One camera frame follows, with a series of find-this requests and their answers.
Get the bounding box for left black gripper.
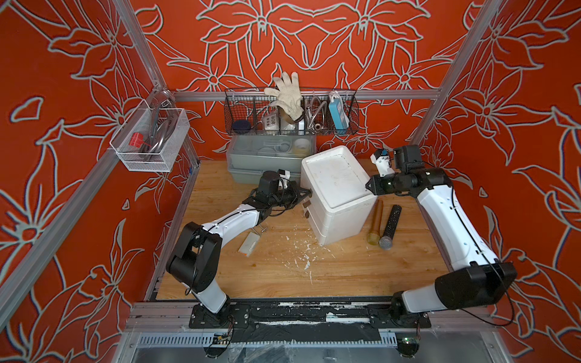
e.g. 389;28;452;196
268;182;311;210

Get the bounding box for gold microphone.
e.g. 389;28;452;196
366;199;384;246

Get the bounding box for dark blue round lid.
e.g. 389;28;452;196
231;119;252;135

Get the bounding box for white work glove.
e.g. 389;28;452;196
264;72;304;123

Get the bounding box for metal wire clip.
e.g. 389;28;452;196
251;225;269;236

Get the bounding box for grey plastic bin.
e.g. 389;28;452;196
226;136;316;186

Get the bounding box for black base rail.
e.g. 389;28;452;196
189;296;431;343

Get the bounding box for white wire wall basket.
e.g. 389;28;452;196
110;101;189;172

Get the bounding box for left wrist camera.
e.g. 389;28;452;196
278;169;291;182

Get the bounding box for black wire wall basket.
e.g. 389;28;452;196
224;88;360;136

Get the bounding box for blue white box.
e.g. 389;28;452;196
328;91;350;135

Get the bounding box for white drawer cabinet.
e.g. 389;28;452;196
300;146;377;246

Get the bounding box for small white orange packet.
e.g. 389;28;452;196
238;232;261;257

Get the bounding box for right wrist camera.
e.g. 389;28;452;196
371;149;395;178

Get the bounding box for white power strip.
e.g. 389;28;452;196
261;112;280;132

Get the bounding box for red item in basket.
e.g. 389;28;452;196
128;132;144;152

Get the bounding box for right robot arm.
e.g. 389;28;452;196
366;145;517;317

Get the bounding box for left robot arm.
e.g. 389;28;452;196
166;169;313;318

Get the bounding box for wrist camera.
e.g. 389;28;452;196
371;149;395;178
278;169;291;182

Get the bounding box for black sparkly microphone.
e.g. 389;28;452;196
378;205;402;250

